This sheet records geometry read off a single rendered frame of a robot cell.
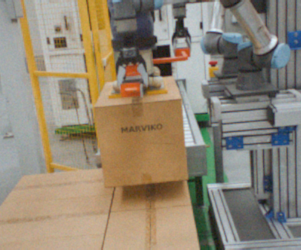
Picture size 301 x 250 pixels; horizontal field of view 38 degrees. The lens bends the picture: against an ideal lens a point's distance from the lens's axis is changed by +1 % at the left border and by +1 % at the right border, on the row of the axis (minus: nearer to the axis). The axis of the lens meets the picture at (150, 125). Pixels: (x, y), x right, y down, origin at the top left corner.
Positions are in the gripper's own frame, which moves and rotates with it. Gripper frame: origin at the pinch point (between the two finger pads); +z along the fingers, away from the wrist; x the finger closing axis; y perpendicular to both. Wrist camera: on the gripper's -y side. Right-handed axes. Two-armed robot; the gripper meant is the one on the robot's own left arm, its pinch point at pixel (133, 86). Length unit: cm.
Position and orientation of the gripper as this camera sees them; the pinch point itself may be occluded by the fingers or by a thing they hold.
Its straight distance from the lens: 161.5
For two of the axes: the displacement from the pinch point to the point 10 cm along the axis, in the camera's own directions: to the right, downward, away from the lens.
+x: -9.9, 1.1, 0.2
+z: 1.1, 9.5, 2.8
